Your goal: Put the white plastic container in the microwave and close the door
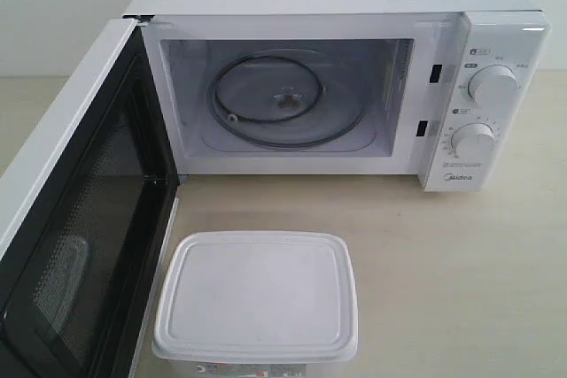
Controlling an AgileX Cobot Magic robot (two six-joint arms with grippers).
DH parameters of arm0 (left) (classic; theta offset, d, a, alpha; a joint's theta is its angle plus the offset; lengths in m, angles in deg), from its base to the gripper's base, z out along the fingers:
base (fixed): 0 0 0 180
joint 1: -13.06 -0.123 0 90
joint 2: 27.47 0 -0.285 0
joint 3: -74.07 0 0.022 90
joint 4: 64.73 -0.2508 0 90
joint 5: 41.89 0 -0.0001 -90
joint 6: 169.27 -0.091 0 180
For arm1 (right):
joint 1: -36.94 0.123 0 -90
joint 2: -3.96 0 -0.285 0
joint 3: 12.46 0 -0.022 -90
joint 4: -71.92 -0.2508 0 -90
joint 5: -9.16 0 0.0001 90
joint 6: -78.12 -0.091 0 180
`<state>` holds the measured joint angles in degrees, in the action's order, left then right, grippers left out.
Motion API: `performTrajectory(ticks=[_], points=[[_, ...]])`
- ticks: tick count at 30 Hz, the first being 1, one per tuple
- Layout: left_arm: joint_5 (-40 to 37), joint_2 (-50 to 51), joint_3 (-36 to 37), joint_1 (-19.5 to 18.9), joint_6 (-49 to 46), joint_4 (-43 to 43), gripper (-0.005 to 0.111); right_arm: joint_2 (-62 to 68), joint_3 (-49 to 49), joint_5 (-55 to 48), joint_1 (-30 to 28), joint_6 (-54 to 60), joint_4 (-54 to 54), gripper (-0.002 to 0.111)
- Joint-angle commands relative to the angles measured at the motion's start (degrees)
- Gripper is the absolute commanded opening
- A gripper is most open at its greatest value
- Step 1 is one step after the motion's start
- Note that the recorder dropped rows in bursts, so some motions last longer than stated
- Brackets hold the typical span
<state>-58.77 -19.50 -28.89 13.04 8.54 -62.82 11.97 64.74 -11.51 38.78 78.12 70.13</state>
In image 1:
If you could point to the white plastic lidded container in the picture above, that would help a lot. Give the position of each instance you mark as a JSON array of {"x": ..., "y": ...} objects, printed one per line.
[{"x": 259, "y": 299}]

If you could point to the white microwave oven body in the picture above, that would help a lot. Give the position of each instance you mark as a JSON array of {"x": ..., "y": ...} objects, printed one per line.
[{"x": 417, "y": 57}]

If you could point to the glass turntable plate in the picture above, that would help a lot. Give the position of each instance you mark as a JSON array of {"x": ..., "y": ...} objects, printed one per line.
[{"x": 288, "y": 99}]

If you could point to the lower white timer knob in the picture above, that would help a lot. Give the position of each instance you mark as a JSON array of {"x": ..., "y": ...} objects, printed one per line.
[{"x": 473, "y": 141}]

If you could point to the upper white power knob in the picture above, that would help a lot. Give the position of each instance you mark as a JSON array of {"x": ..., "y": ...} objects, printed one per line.
[{"x": 493, "y": 85}]

